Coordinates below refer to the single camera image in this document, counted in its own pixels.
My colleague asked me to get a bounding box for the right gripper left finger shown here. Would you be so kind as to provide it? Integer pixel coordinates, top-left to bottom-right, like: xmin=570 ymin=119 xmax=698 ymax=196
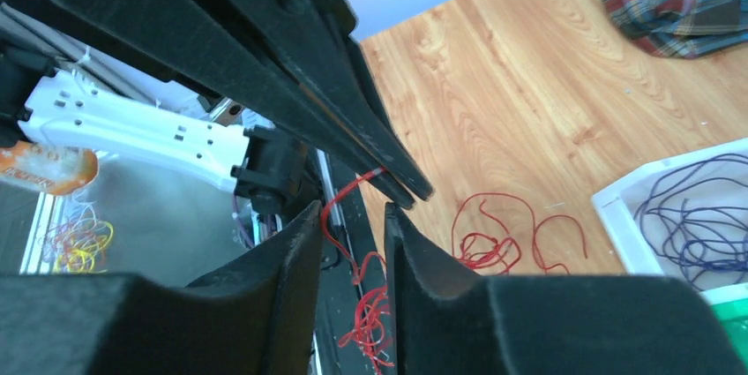
xmin=1 ymin=201 xmax=322 ymax=374

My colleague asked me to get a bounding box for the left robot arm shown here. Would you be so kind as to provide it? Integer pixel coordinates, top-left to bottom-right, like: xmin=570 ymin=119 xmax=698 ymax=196
xmin=1 ymin=0 xmax=433 ymax=214

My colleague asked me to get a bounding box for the purple cable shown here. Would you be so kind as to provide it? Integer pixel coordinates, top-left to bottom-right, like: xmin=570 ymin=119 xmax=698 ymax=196
xmin=633 ymin=153 xmax=748 ymax=292

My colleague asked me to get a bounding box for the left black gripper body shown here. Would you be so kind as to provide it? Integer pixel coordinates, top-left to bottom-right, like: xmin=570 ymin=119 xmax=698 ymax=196
xmin=5 ymin=0 xmax=222 ymax=95

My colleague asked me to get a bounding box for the green plastic bin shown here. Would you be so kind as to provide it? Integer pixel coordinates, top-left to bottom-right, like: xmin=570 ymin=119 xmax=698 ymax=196
xmin=712 ymin=298 xmax=748 ymax=366

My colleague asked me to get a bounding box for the orange packet on floor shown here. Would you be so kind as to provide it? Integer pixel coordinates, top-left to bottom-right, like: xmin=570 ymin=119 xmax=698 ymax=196
xmin=1 ymin=141 xmax=99 ymax=196

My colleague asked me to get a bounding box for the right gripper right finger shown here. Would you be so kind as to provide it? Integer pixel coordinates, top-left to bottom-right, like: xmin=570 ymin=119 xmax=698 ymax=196
xmin=385 ymin=203 xmax=746 ymax=374

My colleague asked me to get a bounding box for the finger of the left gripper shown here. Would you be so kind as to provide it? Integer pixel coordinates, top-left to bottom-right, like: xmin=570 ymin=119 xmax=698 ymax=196
xmin=187 ymin=0 xmax=434 ymax=202
xmin=45 ymin=0 xmax=416 ymax=208

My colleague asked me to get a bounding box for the white plastic bin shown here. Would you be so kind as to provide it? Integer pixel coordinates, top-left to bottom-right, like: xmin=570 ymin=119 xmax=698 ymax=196
xmin=591 ymin=139 xmax=747 ymax=304

